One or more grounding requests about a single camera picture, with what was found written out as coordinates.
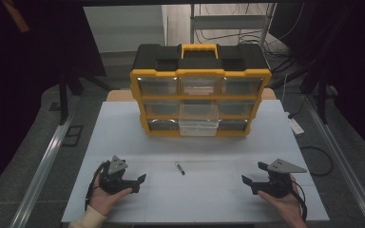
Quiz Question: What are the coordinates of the grey metal shelf stand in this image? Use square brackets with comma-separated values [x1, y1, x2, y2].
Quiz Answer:
[189, 3, 279, 48]

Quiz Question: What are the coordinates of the yellow and black drawer organizer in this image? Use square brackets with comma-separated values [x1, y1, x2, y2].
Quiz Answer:
[129, 43, 273, 138]

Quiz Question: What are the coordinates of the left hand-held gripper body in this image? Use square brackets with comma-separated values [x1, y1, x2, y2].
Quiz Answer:
[98, 154, 133, 196]

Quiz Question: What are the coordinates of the pulled-out clear plastic drawer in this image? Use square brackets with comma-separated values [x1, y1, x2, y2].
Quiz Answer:
[178, 100, 221, 138]

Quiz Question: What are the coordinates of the black curtain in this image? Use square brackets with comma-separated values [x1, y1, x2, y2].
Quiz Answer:
[269, 0, 365, 164]
[0, 0, 107, 203]

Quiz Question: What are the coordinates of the hand-held gripper black cable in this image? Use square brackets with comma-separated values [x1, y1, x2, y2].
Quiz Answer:
[289, 180, 308, 222]
[84, 161, 111, 212]

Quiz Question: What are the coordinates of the right hand-held gripper black cable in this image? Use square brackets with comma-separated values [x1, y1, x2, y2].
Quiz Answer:
[289, 180, 308, 222]

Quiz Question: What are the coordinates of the white power strip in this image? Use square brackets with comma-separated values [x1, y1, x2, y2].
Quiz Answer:
[285, 111, 305, 136]

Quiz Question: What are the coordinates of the small dark screw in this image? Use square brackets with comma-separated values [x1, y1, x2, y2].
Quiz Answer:
[174, 161, 186, 176]

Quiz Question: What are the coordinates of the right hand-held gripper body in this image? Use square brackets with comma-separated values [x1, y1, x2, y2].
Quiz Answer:
[257, 158, 308, 200]

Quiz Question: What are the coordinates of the person's right hand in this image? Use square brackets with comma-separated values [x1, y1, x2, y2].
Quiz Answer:
[257, 174, 304, 224]

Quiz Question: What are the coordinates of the left hand-held gripper black cable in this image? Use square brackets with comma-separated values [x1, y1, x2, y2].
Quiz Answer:
[84, 161, 111, 212]

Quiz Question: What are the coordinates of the wooden table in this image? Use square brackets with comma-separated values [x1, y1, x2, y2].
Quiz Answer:
[106, 87, 278, 103]

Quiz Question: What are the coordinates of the person's left hand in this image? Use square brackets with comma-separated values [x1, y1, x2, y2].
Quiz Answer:
[88, 173, 134, 218]

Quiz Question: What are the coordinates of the aluminium frame rail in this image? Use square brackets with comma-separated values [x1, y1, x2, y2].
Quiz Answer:
[9, 96, 81, 228]
[303, 94, 365, 228]

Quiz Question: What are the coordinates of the bundle of floor cables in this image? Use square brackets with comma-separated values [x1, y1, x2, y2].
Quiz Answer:
[193, 3, 308, 74]

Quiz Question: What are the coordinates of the set of closed clear drawers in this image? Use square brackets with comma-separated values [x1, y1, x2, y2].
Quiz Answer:
[137, 76, 264, 132]

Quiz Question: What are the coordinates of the black cable loop on floor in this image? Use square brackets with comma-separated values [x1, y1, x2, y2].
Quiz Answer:
[299, 145, 335, 178]

